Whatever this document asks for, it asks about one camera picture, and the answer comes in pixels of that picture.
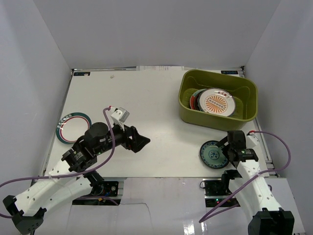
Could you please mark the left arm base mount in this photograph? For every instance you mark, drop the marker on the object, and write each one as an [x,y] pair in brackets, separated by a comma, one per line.
[103,195]

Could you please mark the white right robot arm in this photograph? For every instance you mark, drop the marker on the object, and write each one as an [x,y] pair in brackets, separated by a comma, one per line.
[247,184]

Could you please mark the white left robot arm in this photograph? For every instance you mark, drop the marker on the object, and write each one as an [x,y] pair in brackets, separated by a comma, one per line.
[71,177]

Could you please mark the small blue white dish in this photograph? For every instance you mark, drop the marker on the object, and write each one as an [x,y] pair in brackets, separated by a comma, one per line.
[212,156]

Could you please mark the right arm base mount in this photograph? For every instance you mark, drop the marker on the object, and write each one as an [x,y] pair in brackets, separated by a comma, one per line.
[217,189]

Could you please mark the teal scalloped plate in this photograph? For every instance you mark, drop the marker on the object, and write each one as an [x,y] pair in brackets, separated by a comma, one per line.
[196,101]

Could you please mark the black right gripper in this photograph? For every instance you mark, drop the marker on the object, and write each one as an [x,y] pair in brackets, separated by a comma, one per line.
[222,142]

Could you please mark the white plate teal red rings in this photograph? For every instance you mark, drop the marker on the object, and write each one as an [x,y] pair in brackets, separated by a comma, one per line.
[73,127]

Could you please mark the red teal floral plate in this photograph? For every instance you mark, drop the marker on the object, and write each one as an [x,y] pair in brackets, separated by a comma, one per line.
[191,101]

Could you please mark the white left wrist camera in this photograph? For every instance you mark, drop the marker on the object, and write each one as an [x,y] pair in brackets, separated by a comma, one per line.
[119,115]

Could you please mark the white plate orange sunburst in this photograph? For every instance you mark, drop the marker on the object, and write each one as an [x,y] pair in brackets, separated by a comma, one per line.
[217,101]

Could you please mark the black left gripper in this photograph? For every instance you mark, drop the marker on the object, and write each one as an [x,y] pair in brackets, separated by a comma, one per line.
[130,138]

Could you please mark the olive green plastic bin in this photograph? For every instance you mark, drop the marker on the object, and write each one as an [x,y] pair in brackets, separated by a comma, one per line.
[243,90]

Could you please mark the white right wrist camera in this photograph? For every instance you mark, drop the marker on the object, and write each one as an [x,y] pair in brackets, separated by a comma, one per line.
[252,142]

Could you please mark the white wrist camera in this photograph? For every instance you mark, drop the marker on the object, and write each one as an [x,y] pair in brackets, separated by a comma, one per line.
[252,142]
[119,115]

